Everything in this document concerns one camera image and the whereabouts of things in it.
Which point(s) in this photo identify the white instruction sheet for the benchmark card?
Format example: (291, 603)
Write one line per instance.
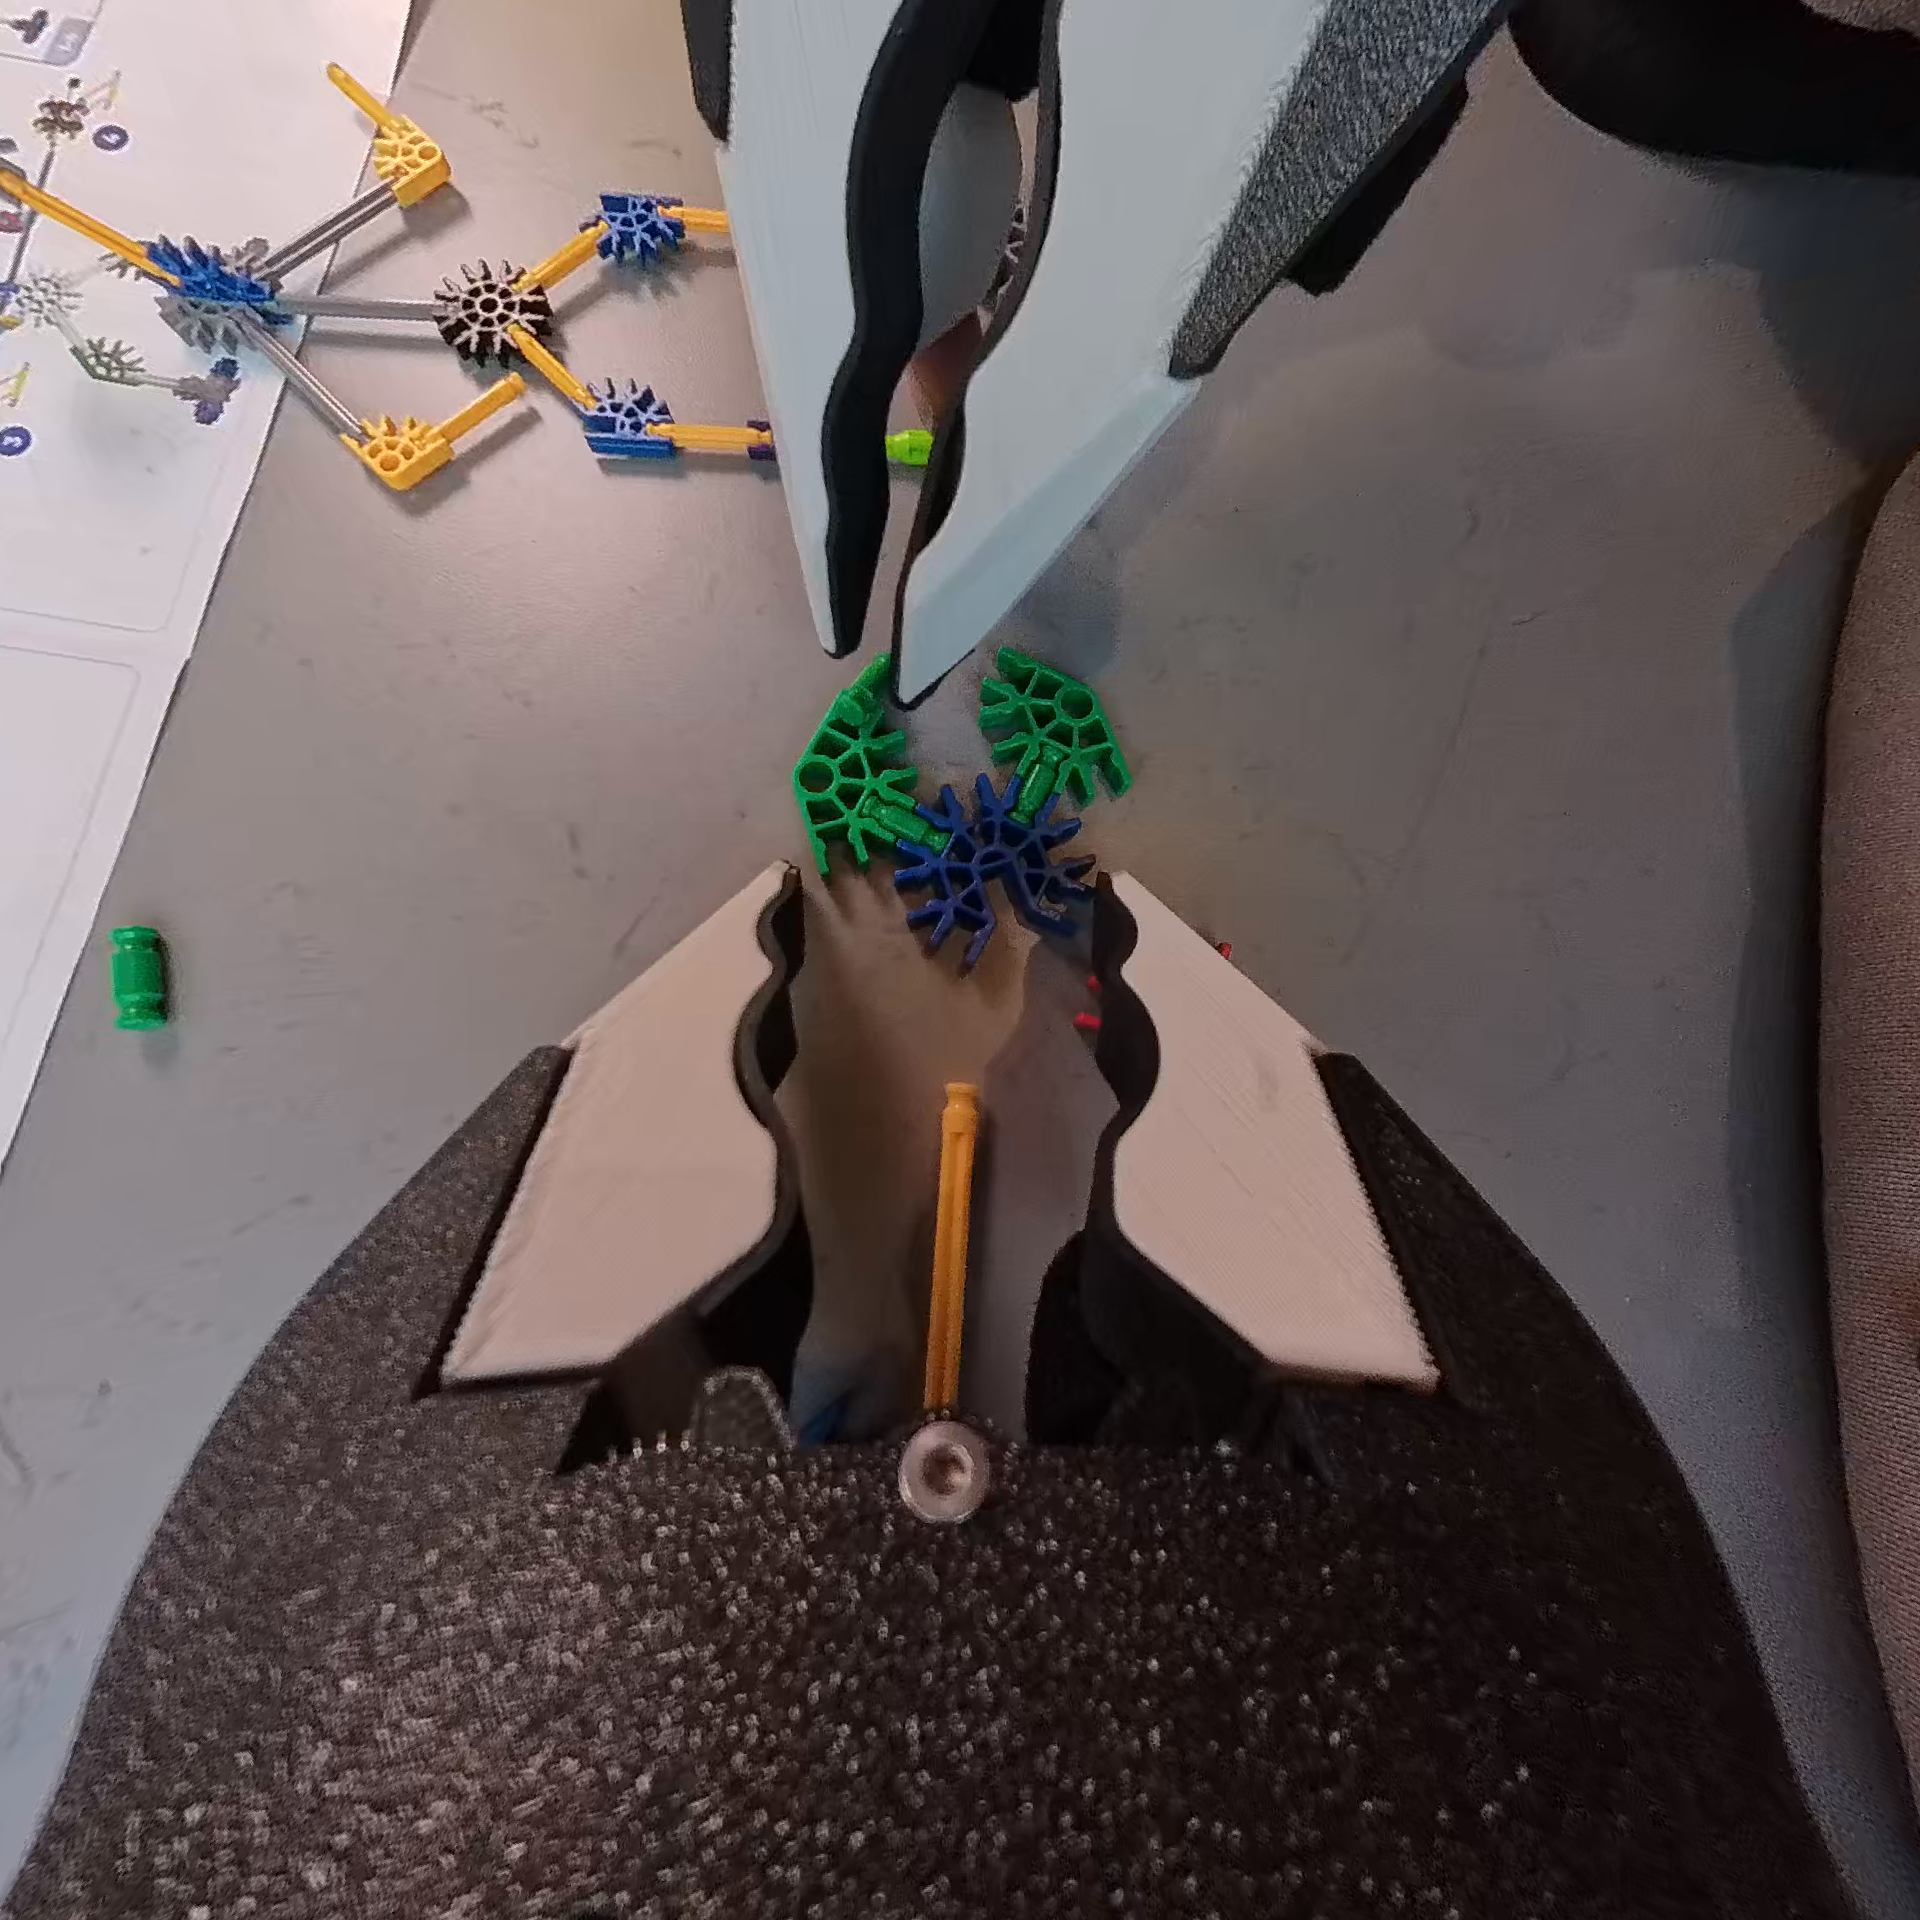
(90, 571)

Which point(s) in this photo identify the blue snowflake connector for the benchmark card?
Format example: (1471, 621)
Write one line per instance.
(989, 863)

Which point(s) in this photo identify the connector assembly with yellow rods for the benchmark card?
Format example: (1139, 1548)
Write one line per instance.
(948, 1261)

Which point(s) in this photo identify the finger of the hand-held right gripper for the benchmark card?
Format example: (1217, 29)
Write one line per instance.
(1108, 301)
(779, 301)

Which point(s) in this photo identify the green fan-shaped connector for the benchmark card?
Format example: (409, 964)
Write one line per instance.
(840, 750)
(1020, 697)

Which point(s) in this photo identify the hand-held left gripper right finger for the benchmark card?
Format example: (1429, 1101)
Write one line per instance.
(1259, 1184)

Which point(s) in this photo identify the red corner connector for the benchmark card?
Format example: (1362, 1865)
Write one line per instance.
(1089, 984)

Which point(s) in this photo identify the person's beige fleece clothing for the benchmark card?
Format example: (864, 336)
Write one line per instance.
(1881, 1049)

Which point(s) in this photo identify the multicolour rod connector toy figure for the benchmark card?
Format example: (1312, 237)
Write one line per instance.
(492, 311)

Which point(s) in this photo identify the person's right hand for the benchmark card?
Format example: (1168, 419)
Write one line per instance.
(948, 373)

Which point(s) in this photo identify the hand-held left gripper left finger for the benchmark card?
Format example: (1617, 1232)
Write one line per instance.
(628, 1184)

